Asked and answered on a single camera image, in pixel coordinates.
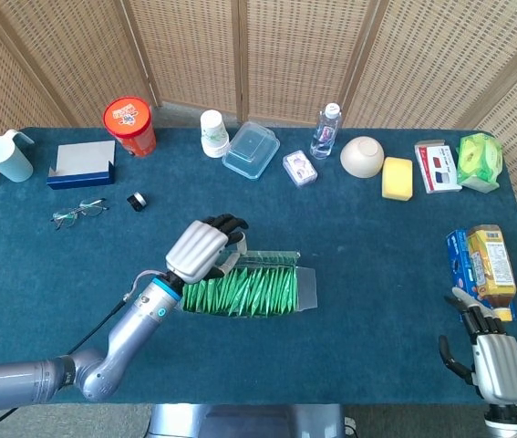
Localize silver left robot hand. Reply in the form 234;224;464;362
164;213;250;285

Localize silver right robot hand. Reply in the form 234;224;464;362
438;287;517;405

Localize clear box of green packets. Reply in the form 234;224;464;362
180;248;321;319

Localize yellow juice bottle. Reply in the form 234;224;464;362
466;224;517;323

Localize blue snack package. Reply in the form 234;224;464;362
445;229;517;323

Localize blue and white card box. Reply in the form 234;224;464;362
47;140;117;191

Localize red white 3D glasses box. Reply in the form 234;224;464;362
414;140;463;194

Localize small black silver jar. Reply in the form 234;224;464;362
126;192;148;213

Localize clear plastic food container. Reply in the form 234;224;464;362
221;120;282;183

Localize white paper cup stack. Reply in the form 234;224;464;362
200;109;231;160

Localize thin metal eyeglasses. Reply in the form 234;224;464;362
49;197;110;231

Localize orange red snack tub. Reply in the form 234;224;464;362
103;96;157;159

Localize blue table cloth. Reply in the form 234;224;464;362
0;126;517;406

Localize clear water bottle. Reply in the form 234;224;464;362
309;102;343;161

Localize grey robot torso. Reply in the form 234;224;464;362
146;403;348;438

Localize beige bowl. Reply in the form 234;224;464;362
339;136;385;179

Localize green wet wipes pack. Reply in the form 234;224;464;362
456;132;504;192

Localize light blue mug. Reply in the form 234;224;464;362
0;129;36;183

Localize yellow sponge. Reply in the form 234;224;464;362
381;156;415;202

